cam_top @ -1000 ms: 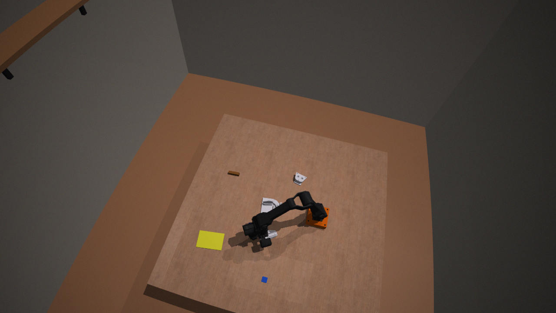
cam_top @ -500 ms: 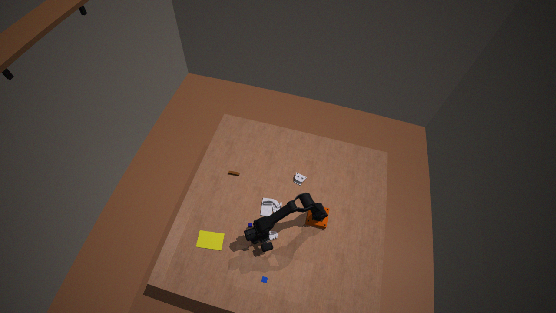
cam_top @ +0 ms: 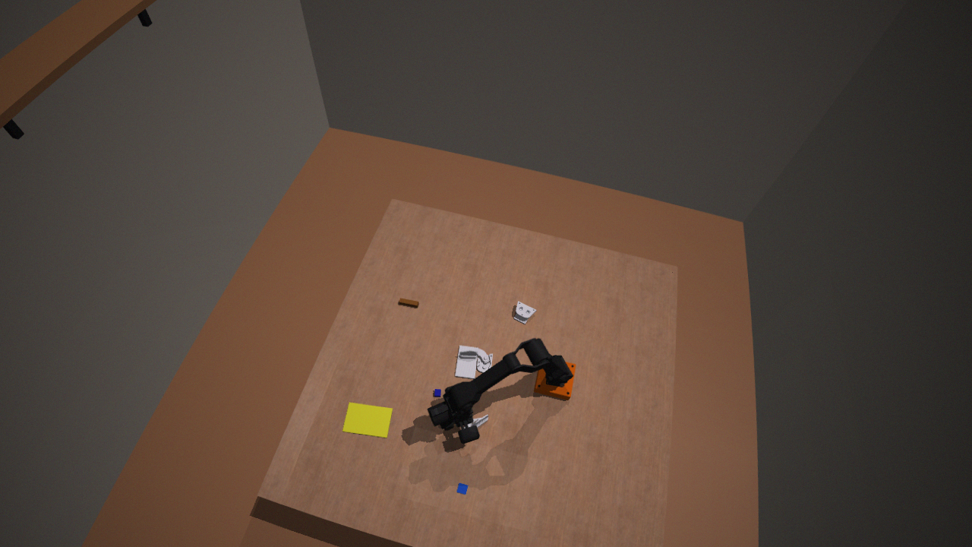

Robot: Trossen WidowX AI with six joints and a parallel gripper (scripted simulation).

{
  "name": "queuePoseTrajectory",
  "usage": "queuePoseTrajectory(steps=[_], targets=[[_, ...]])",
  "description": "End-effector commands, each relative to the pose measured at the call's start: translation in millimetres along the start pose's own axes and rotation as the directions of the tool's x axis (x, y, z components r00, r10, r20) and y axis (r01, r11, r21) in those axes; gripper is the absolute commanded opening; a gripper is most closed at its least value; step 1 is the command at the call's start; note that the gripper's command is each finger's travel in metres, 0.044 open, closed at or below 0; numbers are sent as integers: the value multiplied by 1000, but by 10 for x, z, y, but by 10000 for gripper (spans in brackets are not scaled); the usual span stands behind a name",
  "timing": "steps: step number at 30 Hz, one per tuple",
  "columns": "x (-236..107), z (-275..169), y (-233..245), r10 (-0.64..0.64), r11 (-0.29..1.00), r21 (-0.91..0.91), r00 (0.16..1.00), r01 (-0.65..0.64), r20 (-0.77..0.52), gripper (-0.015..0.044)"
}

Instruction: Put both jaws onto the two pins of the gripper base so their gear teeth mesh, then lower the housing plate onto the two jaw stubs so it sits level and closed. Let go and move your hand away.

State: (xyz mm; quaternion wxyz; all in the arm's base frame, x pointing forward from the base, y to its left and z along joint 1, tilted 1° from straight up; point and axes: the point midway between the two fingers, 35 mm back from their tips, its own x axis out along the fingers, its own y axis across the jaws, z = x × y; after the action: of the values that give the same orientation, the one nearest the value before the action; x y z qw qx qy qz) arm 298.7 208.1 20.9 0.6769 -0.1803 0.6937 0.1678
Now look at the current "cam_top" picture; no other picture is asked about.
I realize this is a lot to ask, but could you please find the yellow flat rectangular plate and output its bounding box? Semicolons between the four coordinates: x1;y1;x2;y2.
342;402;393;438

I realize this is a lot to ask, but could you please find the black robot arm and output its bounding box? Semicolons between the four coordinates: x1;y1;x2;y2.
427;338;573;431

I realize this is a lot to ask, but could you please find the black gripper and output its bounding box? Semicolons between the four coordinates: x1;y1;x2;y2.
456;408;480;444

